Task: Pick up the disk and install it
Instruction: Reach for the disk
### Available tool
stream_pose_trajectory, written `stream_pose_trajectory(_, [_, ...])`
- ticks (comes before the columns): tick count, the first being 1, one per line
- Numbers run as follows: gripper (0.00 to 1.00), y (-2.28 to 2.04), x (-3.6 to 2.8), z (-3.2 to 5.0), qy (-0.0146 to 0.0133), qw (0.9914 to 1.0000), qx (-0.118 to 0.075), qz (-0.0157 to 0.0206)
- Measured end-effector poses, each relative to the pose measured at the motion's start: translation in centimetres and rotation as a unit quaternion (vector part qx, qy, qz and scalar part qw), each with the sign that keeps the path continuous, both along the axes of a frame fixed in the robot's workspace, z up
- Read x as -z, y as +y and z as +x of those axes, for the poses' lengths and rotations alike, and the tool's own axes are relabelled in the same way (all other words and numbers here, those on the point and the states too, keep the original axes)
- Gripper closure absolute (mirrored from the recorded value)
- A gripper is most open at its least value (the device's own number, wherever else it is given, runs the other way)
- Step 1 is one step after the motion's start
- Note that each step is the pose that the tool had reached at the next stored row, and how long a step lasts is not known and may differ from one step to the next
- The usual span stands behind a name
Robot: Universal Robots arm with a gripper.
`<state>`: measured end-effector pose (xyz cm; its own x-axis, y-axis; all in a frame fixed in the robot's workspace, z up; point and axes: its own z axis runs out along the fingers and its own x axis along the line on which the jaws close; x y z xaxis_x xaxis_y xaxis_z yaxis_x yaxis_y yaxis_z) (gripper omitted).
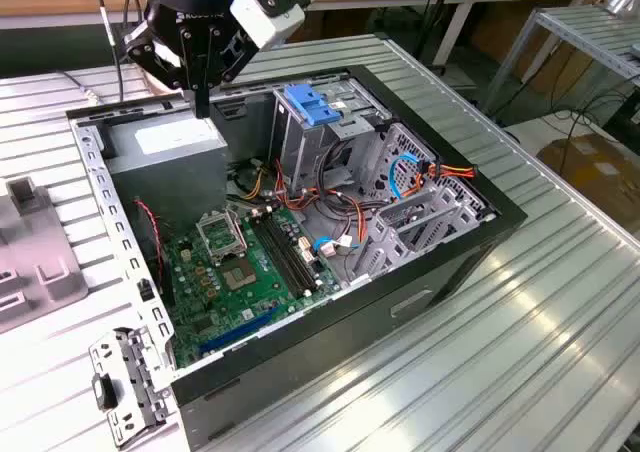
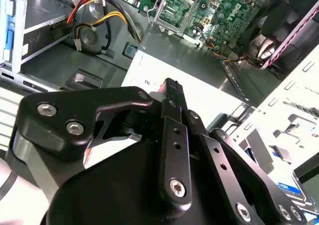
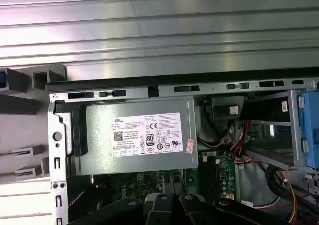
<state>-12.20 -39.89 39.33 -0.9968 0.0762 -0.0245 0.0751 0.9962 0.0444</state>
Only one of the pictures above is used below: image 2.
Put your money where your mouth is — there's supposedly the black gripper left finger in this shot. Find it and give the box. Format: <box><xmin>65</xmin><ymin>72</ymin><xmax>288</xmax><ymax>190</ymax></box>
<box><xmin>18</xmin><ymin>78</ymin><xmax>193</xmax><ymax>211</ymax></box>

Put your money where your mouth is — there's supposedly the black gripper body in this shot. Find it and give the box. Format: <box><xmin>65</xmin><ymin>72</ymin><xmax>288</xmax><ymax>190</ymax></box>
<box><xmin>46</xmin><ymin>140</ymin><xmax>290</xmax><ymax>225</ymax></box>

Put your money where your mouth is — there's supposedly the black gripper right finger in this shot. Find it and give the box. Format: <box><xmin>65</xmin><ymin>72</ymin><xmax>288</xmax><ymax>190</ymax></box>
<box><xmin>184</xmin><ymin>93</ymin><xmax>308</xmax><ymax>225</ymax></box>

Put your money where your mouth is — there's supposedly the hard disk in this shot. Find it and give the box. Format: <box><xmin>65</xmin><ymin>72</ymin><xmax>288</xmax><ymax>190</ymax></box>
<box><xmin>275</xmin><ymin>167</ymin><xmax>319</xmax><ymax>217</ymax></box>

